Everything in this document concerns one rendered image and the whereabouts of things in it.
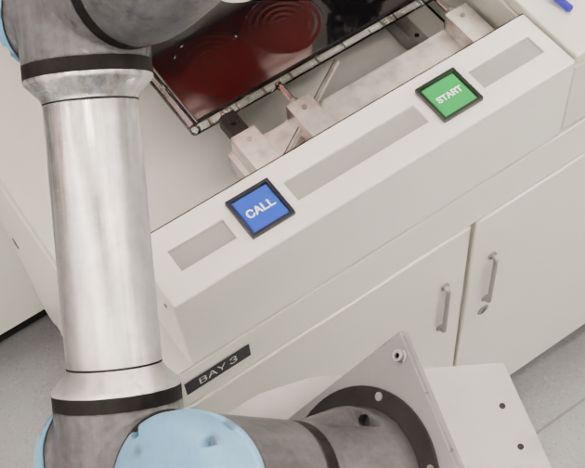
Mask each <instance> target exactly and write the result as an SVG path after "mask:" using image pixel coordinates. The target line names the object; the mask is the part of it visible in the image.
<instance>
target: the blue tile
mask: <svg viewBox="0 0 585 468"><path fill-rule="evenodd" d="M231 206H232V207H233V208H234V209H235V211H236V212H237V213H238V214H239V215H240V217H241V218H242V219H243V221H244V222H245V223H246V224H247V226H248V227H249V228H250V229H251V231H252V232H253V233H255V232H256V231H257V230H259V229H261V228H263V227H265V226H266V225H268V224H270V223H271V222H273V221H274V220H276V219H278V218H279V217H281V216H283V215H285V214H287V213H288V212H289V211H288V210H287V208H286V207H285V206H284V205H283V204H282V202H281V201H280V200H279V199H278V197H277V196H276V195H275V194H274V193H273V191H272V190H271V189H270V188H269V187H268V185H267V184H265V185H264V186H262V187H260V188H258V189H256V190H255V191H253V192H251V193H250V194H248V195H246V196H245V197H243V198H241V199H240V200H238V201H236V202H234V203H232V204H231Z"/></svg>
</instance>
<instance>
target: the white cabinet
mask: <svg viewBox="0 0 585 468"><path fill-rule="evenodd" d="M559 134H560V135H559V136H557V137H556V138H554V139H553V140H551V141H550V142H548V143H546V144H545V145H543V146H542V147H540V148H538V149H536V150H535V151H533V152H532V153H530V154H528V155H527V156H526V157H525V158H523V159H521V160H520V161H518V162H516V163H515V164H513V165H511V166H510V167H508V168H507V169H505V170H503V171H502V172H500V173H499V174H497V175H495V176H493V177H492V178H490V179H489V180H488V181H486V182H485V183H483V184H482V185H480V186H479V187H477V188H475V189H473V190H472V191H470V192H468V193H467V194H465V195H464V196H462V197H461V198H459V199H458V200H456V201H455V202H453V203H451V204H450V205H448V206H447V207H445V208H444V209H442V210H440V211H439V212H437V213H436V214H433V215H432V216H430V217H429V218H427V219H426V220H424V221H422V222H421V223H420V224H419V225H417V226H415V227H413V228H412V229H410V230H409V231H407V232H405V233H404V234H402V235H401V236H399V237H397V238H396V239H394V240H392V241H391V242H389V243H387V244H386V245H385V246H384V247H382V248H380V249H379V250H377V251H376V252H374V253H372V254H370V255H369V256H367V257H366V258H364V259H362V260H361V261H359V262H358V263H356V264H355V265H353V266H351V267H350V268H348V269H347V270H345V271H344V272H342V273H341V274H339V275H338V276H336V277H334V278H333V279H331V280H329V281H328V282H326V283H324V284H323V285H321V286H320V287H318V288H317V289H316V290H314V291H313V292H311V293H309V294H307V295H306V296H304V297H303V298H301V299H299V300H298V301H296V302H295V303H293V304H292V305H289V306H288V307H286V308H285V309H283V310H281V311H280V312H279V313H278V314H276V315H275V316H273V317H271V318H269V319H268V320H266V321H264V322H263V323H261V324H260V325H258V326H257V327H255V328H253V329H252V330H250V331H248V332H246V333H245V334H243V335H242V336H241V337H240V338H238V339H236V340H235V341H233V342H232V343H230V344H228V345H226V346H225V347H223V348H222V349H220V350H218V351H217V352H215V353H214V354H212V355H211V356H209V357H208V358H206V359H205V360H203V361H201V362H200V363H198V364H197V365H195V366H193V367H192V368H190V369H189V370H187V371H185V372H183V373H182V374H180V375H179V377H180V378H181V384H182V396H183V406H184V409H197V410H209V411H211V412H214V413H222V414H226V413H227V412H229V411H231V410H233V409H235V408H237V407H238V406H239V405H241V404H242V403H244V402H246V401H247V400H249V399H251V398H252V397H255V396H256V395H258V394H260V393H264V392H266V391H269V390H272V389H275V388H279V387H282V386H284V385H287V384H292V383H296V382H299V381H302V380H304V379H307V378H311V377H321V376H334V375H345V374H346V373H347V372H348V371H350V370H351V369H353V368H354V367H355V366H356V365H357V364H358V363H359V362H360V361H362V360H363V359H364V358H366V357H367V356H368V355H370V354H371V353H372V352H374V351H375V350H376V349H377V348H379V347H380V346H381V345H383V344H384V343H385V342H387V341H388V340H389V339H390V338H392V337H393V336H394V335H395V334H397V333H398V332H407V333H408V334H409V338H410V339H411V342H412V344H413V346H414V349H415V351H416V353H417V356H418V358H419V360H420V362H421V364H422V368H423V369H432V368H444V367H457V366H469V365H481V364H493V363H504V365H505V368H506V370H507V371H508V373H509V375H511V374H512V373H514V372H515V371H517V370H519V369H520V368H522V367H523V366H524V365H526V364H527V363H528V362H529V361H531V360H532V359H534V358H535V357H537V356H538V355H540V354H541V353H543V352H544V351H546V350H547V349H548V348H550V347H551V346H553V345H555V344H556V343H558V342H559V341H560V340H562V339H563V338H565V337H566V336H567V335H568V334H570V333H571V332H573V331H574V330H576V329H577V328H579V327H580V326H582V325H583V324H584V323H585V116H583V117H581V118H580V119H578V120H577V121H575V122H573V123H572V124H571V125H569V126H568V127H566V128H564V129H563V130H561V129H560V132H559ZM0 221H1V223H2V225H3V227H4V229H5V231H6V234H7V235H8V237H9V239H10V241H11V243H12V245H13V247H14V249H15V251H16V253H17V255H18V257H19V260H20V261H21V263H22V265H23V267H24V269H25V271H26V273H27V275H28V277H29V279H30V281H31V283H32V286H33V287H34V289H35V291H36V293H37V295H38V297H39V299H40V301H41V303H42V305H43V307H44V309H45V311H46V313H47V314H48V316H49V317H50V318H51V320H52V321H53V323H54V324H55V326H56V328H57V330H58V332H59V333H60V334H61V335H62V337H63V334H62V324H61V314H60V303H59V285H58V274H57V264H56V261H55V259H54V258H53V256H52V255H51V254H50V252H49V251H48V250H47V248H46V247H45V245H44V244H43V242H42V241H41V239H40V238H39V236H38V235H37V233H36V232H35V230H34V229H33V227H32V226H31V224H30V223H29V221H28V220H27V218H26V217H25V215H24V214H23V212H22V211H21V209H20V208H19V207H18V205H17V204H16V202H15V201H14V199H13V198H12V197H11V195H10V194H9V192H8V191H7V189H6V187H5V186H4V184H3V183H2V181H1V180H0Z"/></svg>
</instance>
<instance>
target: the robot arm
mask: <svg viewBox="0 0 585 468"><path fill-rule="evenodd" d="M221 1H222V0H0V42H1V44H2V46H6V47H7V49H8V50H9V52H10V56H11V57H12V58H13V59H14V60H16V61H17V62H18V63H19V64H20V72H21V83H22V86H23V87H24V88H25V89H26V90H27V91H28V92H29V93H31V94H32V95H33V96H34V97H35V98H37V99H38V101H39V102H40V104H41V105H42V113H43V124H44V134H45V153H46V163H47V173H48V184H49V193H50V203H51V214H52V224H53V234H54V243H55V254H56V264H57V274H58V293H59V303H60V314H61V324H62V334H63V343H64V354H65V364H66V372H65V374H64V376H63V378H62V379H61V380H60V381H59V382H58V384H57V385H56V386H55V387H54V389H53V390H52V391H51V402H52V413H53V414H52V415H51V416H50V417H49V418H48V419H47V421H46V422H45V429H44V431H43V433H40V434H39V436H38V437H37V441H36V445H35V449H34V458H33V465H34V468H419V465H418V462H417V458H416V455H415V452H414V450H413V448H412V445H411V443H410V441H409V439H408V438H407V436H406V435H405V433H404V432H403V430H402V429H401V428H400V427H399V425H398V424H397V423H396V422H395V421H394V420H393V419H391V418H390V417H389V416H388V415H386V414H384V413H383V412H381V411H379V410H377V409H373V408H366V407H358V406H341V407H336V408H332V409H327V410H325V411H322V412H320V413H318V414H315V415H312V416H309V417H307V418H304V419H302V420H300V421H292V420H283V419H273V418H263V417H253V416H242V415H232V414H222V413H214V412H211V411H209V410H203V409H184V406H183V396H182V384H181V378H180V377H179V376H178V375H177V374H176V373H174V372H173V371H172V370H171V369H169V368H168V367H167V366H166V365H165V364H164V362H163V358H162V348H161V337H160V327H159V317H158V307H157V296H156V286H155V277H154V266H153V256H152V246H151V235H150V216H149V206H148V195H147V185H146V175H145V164H144V154H143V145H142V135H141V124H140V114H139V104H138V100H139V95H140V93H141V92H142V91H143V90H144V88H145V87H146V86H147V85H148V84H149V82H150V81H151V80H152V78H153V66H152V55H151V46H154V45H156V44H159V43H161V42H164V41H167V40H169V39H171V38H173V37H175V36H177V35H179V34H180V33H182V32H183V31H185V30H186V29H187V28H189V27H190V26H192V25H193V24H194V23H195V22H197V21H198V20H199V19H201V18H202V17H203V16H204V15H206V14H207V13H208V12H209V11H210V10H211V9H212V8H214V7H215V6H216V5H217V4H218V3H219V2H221Z"/></svg>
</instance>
